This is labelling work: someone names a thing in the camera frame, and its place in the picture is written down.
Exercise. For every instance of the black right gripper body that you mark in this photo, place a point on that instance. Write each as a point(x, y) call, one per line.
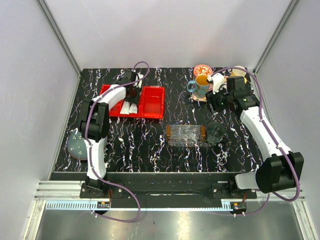
point(219, 102)

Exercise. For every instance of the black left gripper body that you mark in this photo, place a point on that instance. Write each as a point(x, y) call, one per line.
point(134, 98)

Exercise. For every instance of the white toothpaste tube red cap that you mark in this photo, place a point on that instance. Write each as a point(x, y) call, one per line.
point(133, 109)

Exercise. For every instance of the dark grey mug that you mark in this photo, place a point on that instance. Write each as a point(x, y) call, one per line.
point(214, 132)

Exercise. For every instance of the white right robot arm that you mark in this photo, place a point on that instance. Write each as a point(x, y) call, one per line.
point(281, 168)

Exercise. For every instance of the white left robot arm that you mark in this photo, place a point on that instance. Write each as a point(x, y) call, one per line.
point(94, 125)

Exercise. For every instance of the white toothpaste tube dark cap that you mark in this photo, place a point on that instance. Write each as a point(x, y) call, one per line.
point(125, 108)

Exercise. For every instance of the red bin with toothpaste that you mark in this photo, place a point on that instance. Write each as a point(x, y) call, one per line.
point(133, 115)

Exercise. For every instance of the floral placemat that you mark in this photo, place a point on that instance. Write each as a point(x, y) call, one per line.
point(203, 84)

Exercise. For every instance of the red bin with mug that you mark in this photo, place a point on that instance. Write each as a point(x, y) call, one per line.
point(152, 102)

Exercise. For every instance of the blue floral mug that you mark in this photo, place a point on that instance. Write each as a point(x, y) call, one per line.
point(199, 86)

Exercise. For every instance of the yellow mug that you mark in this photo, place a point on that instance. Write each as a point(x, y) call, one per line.
point(238, 71)

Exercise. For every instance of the red patterned bowl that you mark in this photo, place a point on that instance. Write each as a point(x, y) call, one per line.
point(202, 69)

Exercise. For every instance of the blue-grey ceramic plate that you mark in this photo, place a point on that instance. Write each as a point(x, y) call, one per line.
point(76, 146)

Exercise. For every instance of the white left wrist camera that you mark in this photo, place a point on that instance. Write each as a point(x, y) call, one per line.
point(138, 84)

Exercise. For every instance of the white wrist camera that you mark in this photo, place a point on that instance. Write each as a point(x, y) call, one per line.
point(138, 84)
point(215, 82)

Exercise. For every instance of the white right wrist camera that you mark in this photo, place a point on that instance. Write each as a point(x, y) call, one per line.
point(215, 82)

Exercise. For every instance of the clear glass tray wooden handles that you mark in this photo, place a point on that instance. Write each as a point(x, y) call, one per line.
point(178, 135)

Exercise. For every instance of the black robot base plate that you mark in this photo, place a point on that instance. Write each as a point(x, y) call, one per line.
point(212, 190)

